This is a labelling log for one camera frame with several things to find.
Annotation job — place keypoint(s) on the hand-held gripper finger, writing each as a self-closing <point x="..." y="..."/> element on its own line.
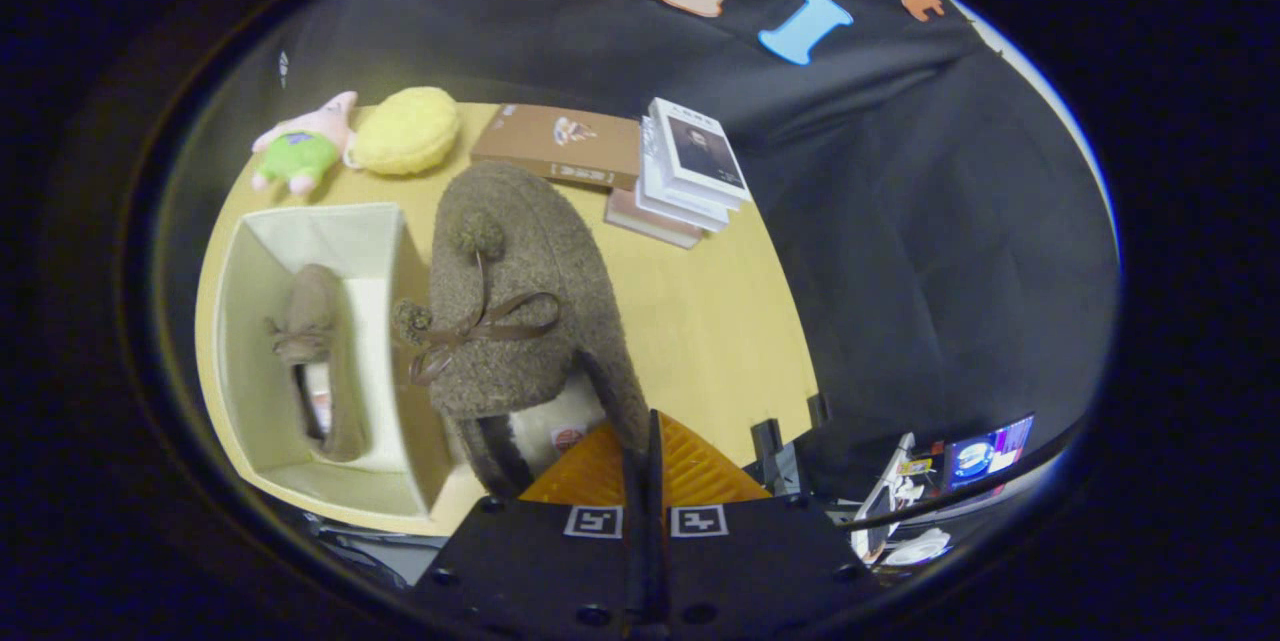
<point x="636" y="541"/>
<point x="661" y="541"/>

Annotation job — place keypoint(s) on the pink and green plush toy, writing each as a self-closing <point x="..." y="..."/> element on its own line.
<point x="300" y="156"/>

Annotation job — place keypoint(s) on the brown fuzzy slipper shoe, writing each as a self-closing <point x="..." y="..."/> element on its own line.
<point x="520" y="261"/>
<point x="315" y="311"/>

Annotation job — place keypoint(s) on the yellow round plush cushion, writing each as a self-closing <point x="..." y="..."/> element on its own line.
<point x="405" y="131"/>

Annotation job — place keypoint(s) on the beige fabric storage box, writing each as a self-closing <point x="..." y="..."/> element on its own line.
<point x="258" y="361"/>

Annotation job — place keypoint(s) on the black table clamp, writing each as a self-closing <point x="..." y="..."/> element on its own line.
<point x="818" y="409"/>
<point x="775" y="461"/>

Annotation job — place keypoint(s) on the white object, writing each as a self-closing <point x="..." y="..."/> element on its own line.
<point x="885" y="501"/>

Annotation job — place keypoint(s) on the lit laptop screen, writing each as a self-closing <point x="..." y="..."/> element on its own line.
<point x="985" y="454"/>

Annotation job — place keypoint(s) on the pale pink book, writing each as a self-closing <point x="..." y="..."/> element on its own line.
<point x="650" y="226"/>

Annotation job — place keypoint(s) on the brown cover book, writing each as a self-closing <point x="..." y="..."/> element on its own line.
<point x="545" y="141"/>

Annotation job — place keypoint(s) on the white book with portrait cover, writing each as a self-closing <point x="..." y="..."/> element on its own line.
<point x="700" y="146"/>

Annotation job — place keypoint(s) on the black backdrop cloth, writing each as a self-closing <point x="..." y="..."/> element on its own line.
<point x="900" y="221"/>

